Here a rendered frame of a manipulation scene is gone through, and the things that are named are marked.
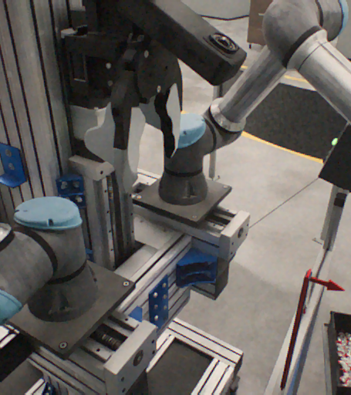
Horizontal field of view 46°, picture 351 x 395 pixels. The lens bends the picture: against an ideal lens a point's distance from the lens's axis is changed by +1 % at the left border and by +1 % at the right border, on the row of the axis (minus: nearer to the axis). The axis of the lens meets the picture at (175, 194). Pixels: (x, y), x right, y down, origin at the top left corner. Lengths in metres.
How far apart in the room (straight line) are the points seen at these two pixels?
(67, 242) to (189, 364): 1.14
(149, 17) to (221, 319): 1.99
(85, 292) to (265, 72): 0.66
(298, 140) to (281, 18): 1.81
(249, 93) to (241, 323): 1.42
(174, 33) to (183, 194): 0.84
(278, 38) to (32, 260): 0.61
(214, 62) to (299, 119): 2.27
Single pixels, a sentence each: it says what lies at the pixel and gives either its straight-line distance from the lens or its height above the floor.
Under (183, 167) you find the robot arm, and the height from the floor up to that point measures 1.16.
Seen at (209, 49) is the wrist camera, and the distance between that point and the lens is 0.35.
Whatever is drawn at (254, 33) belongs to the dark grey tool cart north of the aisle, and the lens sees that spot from 7.62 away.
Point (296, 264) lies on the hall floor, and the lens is 2.65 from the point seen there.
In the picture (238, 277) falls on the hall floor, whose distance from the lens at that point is 2.48.
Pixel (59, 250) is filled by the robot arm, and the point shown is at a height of 1.22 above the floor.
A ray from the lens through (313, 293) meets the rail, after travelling 1.23.
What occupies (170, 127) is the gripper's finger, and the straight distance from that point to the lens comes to 0.46.
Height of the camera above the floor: 1.70
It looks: 32 degrees down
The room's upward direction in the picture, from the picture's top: straight up
